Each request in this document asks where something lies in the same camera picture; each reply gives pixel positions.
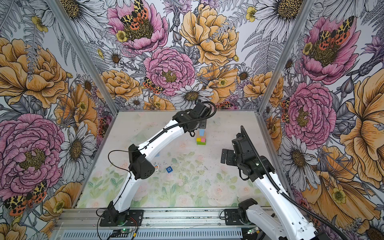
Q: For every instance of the white vented cable duct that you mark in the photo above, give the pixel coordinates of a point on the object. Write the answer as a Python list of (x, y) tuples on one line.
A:
[(155, 234)]

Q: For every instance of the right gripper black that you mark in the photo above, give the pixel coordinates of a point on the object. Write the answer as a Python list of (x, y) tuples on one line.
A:
[(230, 154)]

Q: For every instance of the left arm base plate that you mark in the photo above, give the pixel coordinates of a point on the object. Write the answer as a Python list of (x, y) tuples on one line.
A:
[(129, 218)]

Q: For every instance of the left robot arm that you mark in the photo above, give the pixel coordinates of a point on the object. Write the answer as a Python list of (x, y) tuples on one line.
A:
[(141, 156)]

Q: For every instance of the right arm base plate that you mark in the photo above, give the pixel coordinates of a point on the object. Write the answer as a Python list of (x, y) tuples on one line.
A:
[(232, 216)]

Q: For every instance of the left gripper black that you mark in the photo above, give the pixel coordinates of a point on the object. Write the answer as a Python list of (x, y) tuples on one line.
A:
[(202, 125)]

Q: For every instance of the aluminium corner post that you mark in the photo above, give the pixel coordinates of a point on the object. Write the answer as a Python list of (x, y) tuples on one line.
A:
[(76, 42), (291, 40)]

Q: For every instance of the blue letter G cube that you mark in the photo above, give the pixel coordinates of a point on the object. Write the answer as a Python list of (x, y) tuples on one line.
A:
[(169, 169)]

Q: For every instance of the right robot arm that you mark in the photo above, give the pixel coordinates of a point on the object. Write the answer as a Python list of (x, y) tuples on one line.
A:
[(288, 223)]

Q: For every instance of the aluminium front rail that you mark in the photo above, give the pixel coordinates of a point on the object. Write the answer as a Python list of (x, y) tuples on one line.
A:
[(167, 218)]

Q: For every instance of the right aluminium corner post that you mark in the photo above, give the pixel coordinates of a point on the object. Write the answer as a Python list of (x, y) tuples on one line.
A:
[(291, 40)]

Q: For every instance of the left aluminium corner post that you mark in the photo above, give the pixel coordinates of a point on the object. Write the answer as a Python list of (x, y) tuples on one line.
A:
[(76, 42)]

